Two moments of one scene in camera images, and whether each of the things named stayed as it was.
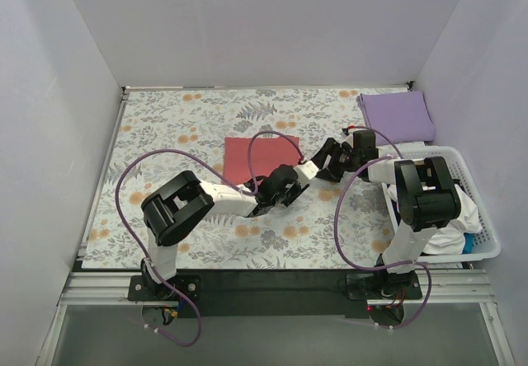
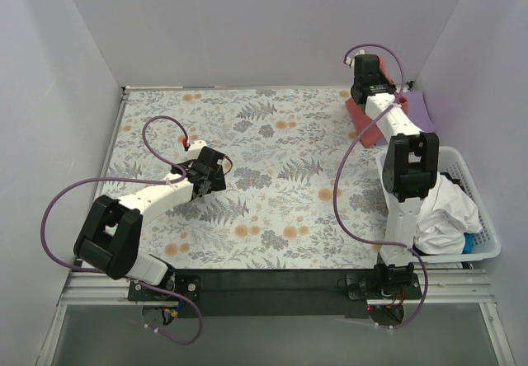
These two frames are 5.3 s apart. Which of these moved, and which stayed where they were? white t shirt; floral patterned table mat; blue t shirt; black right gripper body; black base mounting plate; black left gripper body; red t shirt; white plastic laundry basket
Moved: red t shirt; black left gripper body; black right gripper body
Stayed: floral patterned table mat; white plastic laundry basket; blue t shirt; white t shirt; black base mounting plate
